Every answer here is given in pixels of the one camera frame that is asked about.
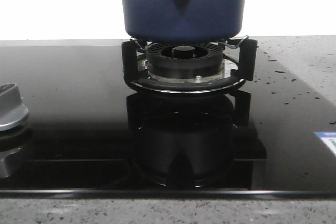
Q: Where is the black pot support grate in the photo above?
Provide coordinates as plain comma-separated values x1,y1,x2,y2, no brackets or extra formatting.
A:
121,36,257,95

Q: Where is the dark blue pot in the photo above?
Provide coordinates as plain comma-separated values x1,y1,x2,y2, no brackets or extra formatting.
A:
122,0,245,42

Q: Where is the black gas burner head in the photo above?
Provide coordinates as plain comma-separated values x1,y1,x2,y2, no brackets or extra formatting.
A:
146,43,224,79

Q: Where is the black glass gas stove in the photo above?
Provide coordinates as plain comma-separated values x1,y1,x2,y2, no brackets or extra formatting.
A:
1,42,335,199

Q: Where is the silver stove knob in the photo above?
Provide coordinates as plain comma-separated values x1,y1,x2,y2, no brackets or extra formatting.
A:
1,83,28,132

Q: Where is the blue energy label sticker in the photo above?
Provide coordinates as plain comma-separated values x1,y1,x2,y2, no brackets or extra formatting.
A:
314,131,336,156

